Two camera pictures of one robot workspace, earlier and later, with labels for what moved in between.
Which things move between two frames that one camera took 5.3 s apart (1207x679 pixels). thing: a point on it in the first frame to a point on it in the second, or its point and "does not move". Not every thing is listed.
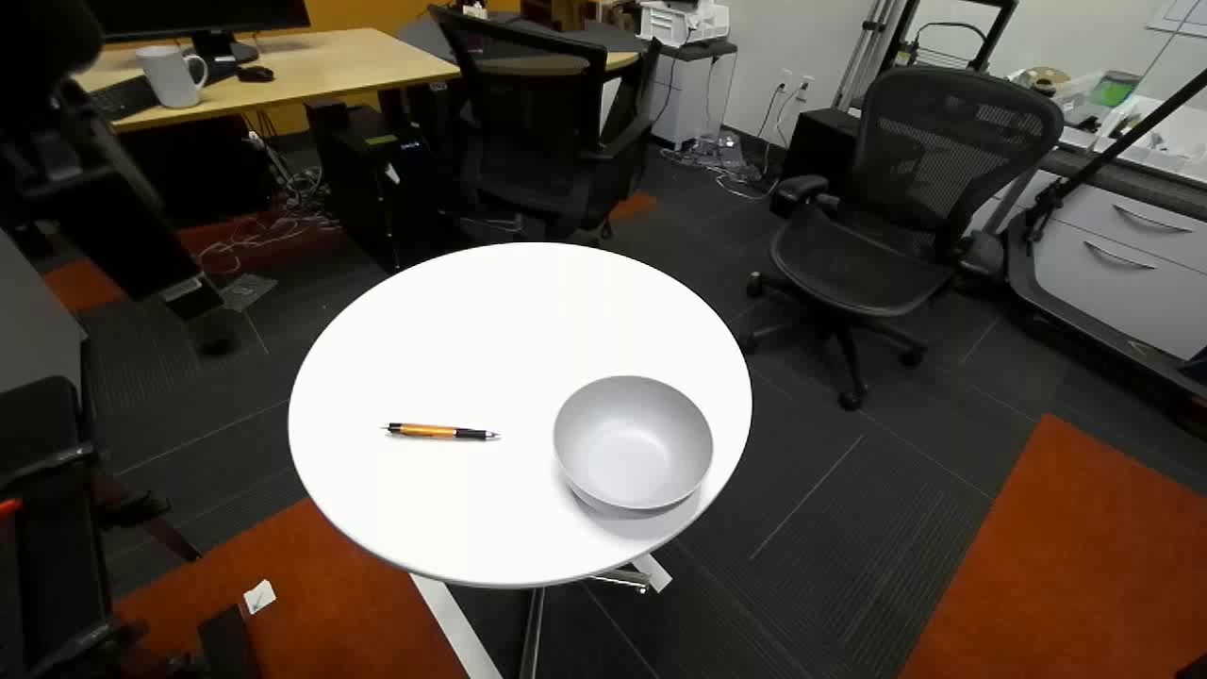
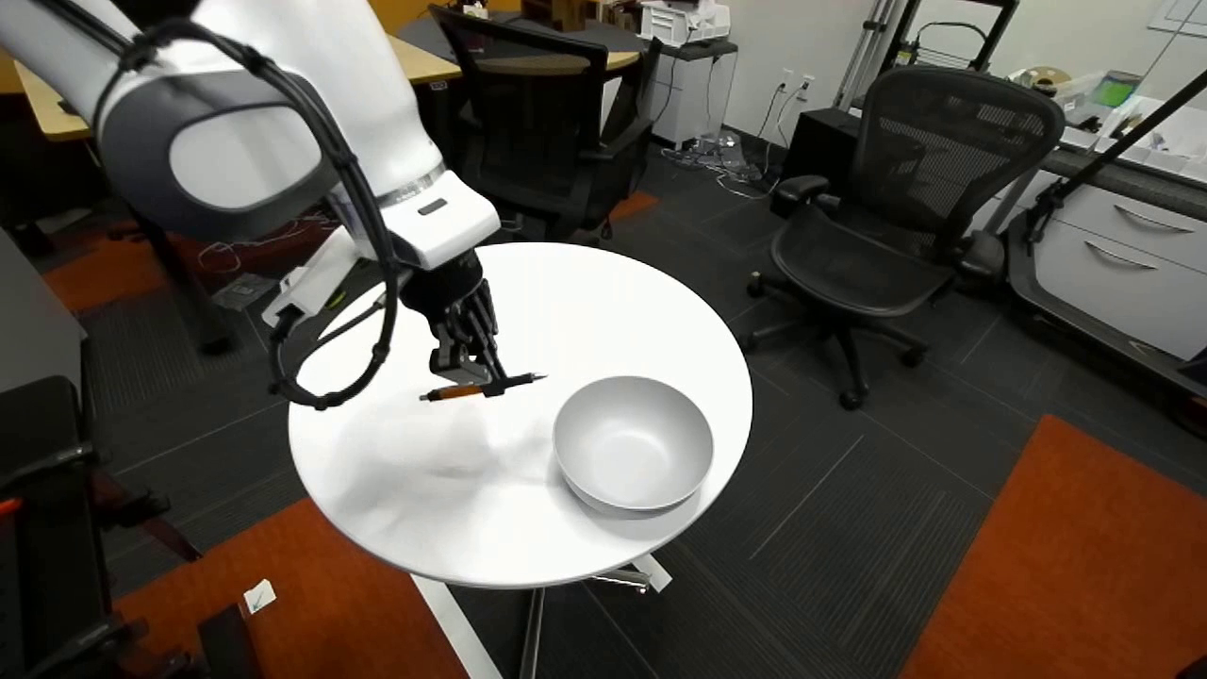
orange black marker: [442, 433] to [456, 390]
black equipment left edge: [56, 592] does not move
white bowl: [633, 444] does not move
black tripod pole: [1161, 112] does not move
